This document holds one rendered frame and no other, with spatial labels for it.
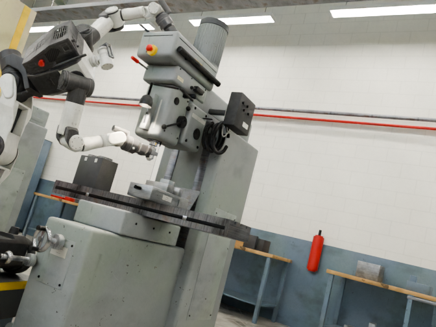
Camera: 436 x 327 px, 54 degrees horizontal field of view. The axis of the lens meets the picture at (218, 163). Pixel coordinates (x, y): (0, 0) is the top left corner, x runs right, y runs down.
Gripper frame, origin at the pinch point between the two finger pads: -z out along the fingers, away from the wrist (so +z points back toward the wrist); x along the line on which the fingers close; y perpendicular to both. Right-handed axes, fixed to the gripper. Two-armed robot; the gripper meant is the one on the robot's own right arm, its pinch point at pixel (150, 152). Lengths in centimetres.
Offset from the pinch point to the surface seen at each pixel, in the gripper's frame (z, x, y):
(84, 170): 19.5, 34.8, 18.7
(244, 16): -250, 280, -310
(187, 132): -15.1, -7.5, -18.1
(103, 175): 12.9, 22.4, 18.8
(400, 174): -418, 71, -116
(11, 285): 45, 14, 86
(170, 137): -3.8, -9.3, -10.9
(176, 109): -2.4, -9.7, -27.0
